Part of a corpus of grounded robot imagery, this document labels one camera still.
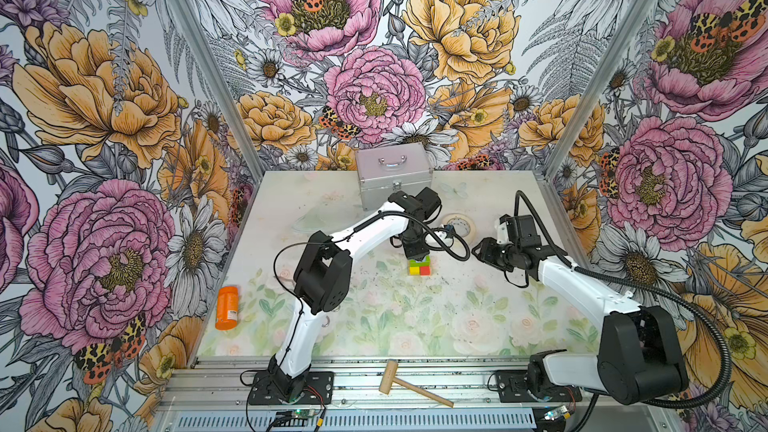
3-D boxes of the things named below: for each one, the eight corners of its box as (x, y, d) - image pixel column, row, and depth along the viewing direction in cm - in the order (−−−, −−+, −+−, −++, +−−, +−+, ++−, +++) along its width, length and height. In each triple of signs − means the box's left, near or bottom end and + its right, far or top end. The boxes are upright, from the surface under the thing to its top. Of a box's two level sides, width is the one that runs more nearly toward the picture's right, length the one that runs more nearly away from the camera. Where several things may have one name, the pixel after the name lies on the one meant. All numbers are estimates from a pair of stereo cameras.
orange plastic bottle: (221, 332, 85) (212, 326, 81) (226, 295, 92) (218, 287, 88) (237, 328, 86) (230, 322, 82) (241, 292, 93) (234, 284, 89)
